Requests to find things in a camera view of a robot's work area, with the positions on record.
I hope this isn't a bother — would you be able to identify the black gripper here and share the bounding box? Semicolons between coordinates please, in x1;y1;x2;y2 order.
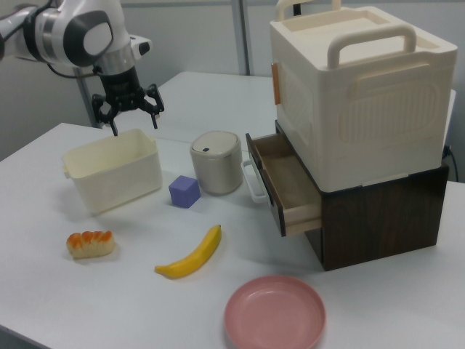
91;64;165;137

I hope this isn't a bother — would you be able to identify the cream plastic box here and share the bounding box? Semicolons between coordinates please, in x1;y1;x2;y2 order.
60;128;163;215

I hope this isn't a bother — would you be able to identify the purple cube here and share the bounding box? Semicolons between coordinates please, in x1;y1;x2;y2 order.
168;174;201;209

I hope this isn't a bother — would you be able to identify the beige round lidded bin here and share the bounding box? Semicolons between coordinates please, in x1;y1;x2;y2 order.
189;130;243;197

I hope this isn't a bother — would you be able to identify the orange glazed toy bread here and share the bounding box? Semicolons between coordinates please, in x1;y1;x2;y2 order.
65;230;116;260

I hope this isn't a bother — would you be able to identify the yellow toy banana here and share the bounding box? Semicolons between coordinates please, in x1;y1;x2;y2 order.
154;224;223;280

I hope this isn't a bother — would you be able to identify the large cream storage container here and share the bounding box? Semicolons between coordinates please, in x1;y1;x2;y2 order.
269;0;458;192

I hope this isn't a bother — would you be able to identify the pink plastic plate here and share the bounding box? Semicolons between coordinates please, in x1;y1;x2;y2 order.
223;274;327;349

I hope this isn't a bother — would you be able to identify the dark wooden drawer cabinet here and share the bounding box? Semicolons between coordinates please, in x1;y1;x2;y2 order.
274;119;450;272

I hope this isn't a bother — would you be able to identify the open drawer with white handle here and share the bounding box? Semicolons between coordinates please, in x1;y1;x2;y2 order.
240;132;323;238

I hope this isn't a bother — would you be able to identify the black power cable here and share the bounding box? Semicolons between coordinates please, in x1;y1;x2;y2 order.
441;144;459;182

